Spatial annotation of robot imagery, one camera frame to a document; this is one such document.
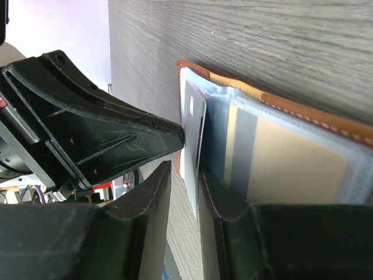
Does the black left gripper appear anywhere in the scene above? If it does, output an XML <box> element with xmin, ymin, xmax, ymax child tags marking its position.
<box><xmin>1</xmin><ymin>50</ymin><xmax>184</xmax><ymax>198</ymax></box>

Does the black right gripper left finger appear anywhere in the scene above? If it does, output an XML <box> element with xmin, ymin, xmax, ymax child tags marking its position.
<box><xmin>1</xmin><ymin>161</ymin><xmax>171</xmax><ymax>279</ymax></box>

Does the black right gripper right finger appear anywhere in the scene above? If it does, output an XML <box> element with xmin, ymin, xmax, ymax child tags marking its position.
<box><xmin>199</xmin><ymin>170</ymin><xmax>372</xmax><ymax>279</ymax></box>

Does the brown leather card holder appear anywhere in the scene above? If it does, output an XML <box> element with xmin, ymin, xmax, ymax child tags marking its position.
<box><xmin>177</xmin><ymin>59</ymin><xmax>372</xmax><ymax>204</ymax></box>

